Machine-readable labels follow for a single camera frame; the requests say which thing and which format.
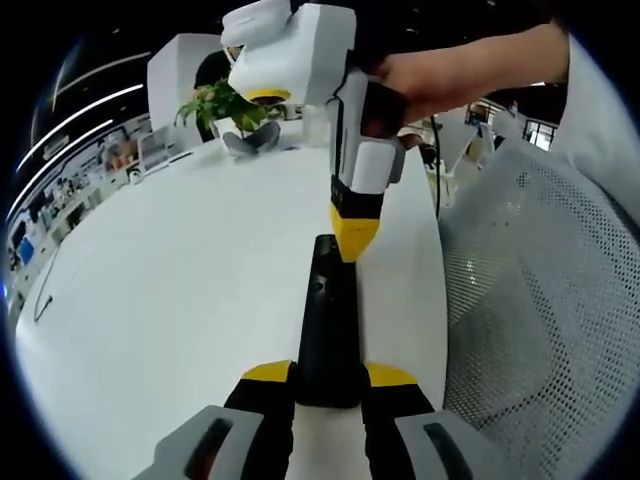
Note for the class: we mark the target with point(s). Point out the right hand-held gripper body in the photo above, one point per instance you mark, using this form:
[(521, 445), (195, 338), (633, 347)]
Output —
[(300, 45)]

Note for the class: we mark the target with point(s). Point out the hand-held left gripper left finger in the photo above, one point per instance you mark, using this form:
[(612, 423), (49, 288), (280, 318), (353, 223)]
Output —
[(220, 445)]

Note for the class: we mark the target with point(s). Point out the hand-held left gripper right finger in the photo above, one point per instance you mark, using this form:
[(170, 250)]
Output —
[(430, 450)]

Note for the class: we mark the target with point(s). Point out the black remote control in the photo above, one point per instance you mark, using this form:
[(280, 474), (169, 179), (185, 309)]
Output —
[(327, 340)]

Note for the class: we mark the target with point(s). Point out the person's right hand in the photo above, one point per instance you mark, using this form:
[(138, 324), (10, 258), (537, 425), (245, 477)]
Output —
[(425, 80)]

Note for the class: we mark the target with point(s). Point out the potted green plant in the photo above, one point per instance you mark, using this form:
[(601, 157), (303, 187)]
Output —
[(220, 107)]

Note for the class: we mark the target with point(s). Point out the white mesh office chair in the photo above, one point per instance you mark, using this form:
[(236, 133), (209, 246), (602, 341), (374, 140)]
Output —
[(540, 300)]

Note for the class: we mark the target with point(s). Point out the white shirt sleeve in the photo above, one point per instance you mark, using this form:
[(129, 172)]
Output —
[(605, 110)]

